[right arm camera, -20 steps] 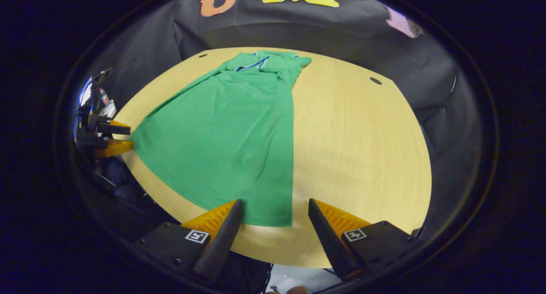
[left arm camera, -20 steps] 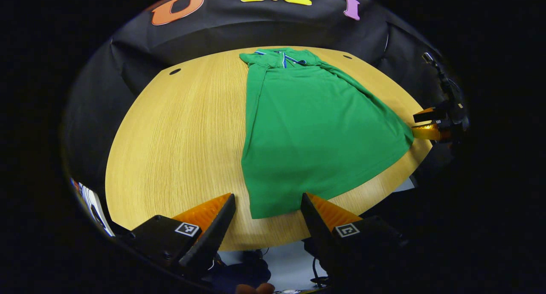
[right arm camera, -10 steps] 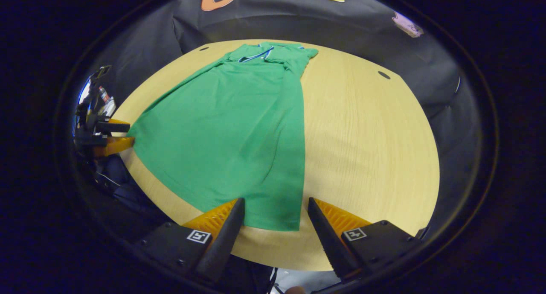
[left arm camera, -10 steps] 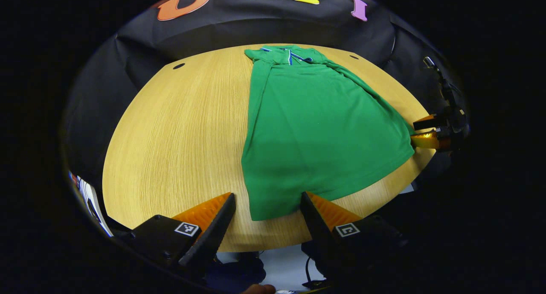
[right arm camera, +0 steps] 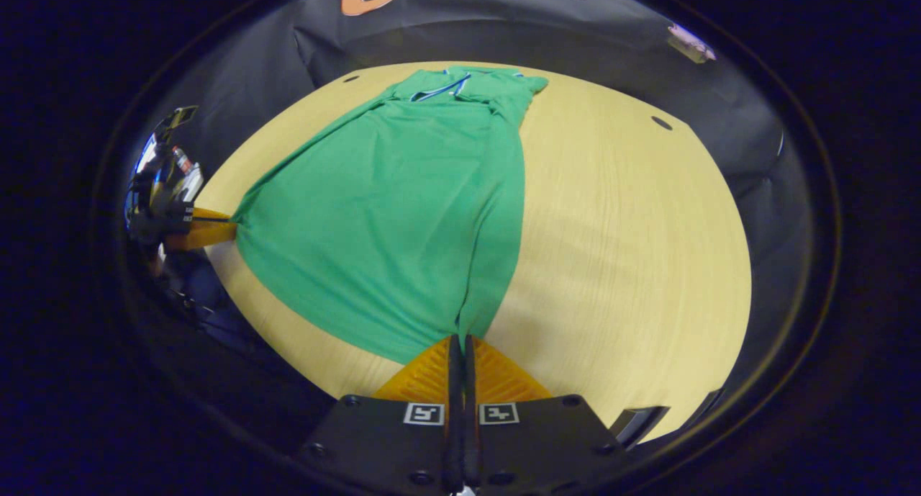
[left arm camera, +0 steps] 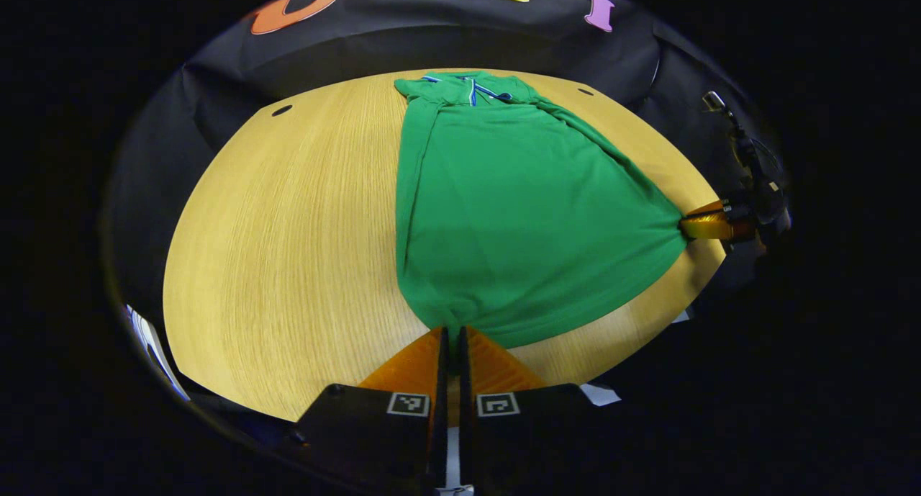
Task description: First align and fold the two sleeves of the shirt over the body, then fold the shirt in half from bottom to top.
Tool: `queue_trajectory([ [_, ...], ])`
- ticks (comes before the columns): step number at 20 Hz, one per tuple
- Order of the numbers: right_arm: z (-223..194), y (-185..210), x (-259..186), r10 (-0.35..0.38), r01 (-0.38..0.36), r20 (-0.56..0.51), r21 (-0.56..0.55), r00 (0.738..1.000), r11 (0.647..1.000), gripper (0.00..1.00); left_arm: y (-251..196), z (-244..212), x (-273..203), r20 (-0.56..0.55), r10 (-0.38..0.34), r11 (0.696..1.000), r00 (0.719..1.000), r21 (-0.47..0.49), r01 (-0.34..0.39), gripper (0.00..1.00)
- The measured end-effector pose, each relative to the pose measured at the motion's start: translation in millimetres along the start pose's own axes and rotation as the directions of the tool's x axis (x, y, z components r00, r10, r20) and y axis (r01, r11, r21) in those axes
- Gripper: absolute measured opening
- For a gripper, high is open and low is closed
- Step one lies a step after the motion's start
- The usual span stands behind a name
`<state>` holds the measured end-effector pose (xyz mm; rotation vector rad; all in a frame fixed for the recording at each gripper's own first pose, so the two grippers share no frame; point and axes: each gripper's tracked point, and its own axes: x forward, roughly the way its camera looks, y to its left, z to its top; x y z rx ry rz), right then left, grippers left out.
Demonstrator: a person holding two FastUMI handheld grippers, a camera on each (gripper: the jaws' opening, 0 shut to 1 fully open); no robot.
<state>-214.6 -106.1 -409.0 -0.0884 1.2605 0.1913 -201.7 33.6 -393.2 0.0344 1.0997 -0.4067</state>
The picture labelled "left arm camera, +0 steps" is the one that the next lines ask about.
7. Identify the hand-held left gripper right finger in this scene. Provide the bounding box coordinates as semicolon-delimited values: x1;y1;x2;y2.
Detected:
458;326;621;494

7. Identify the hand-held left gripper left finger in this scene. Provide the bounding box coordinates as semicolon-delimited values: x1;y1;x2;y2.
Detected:
291;327;451;494

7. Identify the green T-shirt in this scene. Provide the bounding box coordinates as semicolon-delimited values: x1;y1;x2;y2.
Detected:
394;70;688;350

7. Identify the white side desk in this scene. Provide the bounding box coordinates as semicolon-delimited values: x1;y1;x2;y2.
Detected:
126;305;191;403

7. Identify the black backdrop cloth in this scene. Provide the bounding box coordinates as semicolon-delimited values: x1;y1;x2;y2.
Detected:
104;0;792;324

